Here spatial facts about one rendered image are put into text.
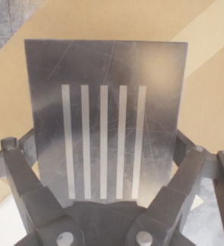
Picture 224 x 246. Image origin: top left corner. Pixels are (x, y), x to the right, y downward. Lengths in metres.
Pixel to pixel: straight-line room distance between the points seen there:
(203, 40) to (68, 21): 0.17
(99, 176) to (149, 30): 0.18
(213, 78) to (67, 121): 0.20
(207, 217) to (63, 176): 1.69
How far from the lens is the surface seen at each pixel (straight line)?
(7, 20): 1.28
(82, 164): 0.18
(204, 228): 1.91
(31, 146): 0.17
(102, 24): 0.24
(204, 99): 0.28
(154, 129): 0.17
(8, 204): 0.73
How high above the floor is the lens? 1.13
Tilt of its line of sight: 72 degrees down
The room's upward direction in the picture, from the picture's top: 175 degrees clockwise
